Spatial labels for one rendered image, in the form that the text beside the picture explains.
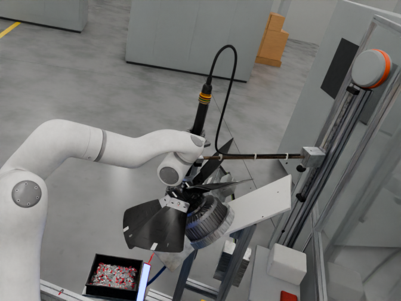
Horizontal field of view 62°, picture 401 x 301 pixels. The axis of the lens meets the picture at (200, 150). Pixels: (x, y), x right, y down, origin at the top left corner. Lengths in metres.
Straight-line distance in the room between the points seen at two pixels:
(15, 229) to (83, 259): 1.98
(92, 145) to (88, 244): 2.03
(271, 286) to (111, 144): 1.14
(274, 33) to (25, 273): 8.83
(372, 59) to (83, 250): 2.32
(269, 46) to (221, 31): 2.80
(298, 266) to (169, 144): 1.04
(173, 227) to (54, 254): 1.58
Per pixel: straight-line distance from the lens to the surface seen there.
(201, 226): 1.50
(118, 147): 0.91
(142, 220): 1.62
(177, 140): 0.94
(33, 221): 0.81
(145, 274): 1.26
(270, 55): 9.47
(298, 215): 1.86
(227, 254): 1.83
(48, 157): 0.88
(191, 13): 6.66
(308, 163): 1.61
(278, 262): 1.72
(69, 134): 0.87
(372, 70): 1.55
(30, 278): 0.88
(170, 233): 1.35
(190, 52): 6.83
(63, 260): 2.77
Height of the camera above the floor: 2.13
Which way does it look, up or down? 30 degrees down
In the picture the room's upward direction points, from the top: 15 degrees clockwise
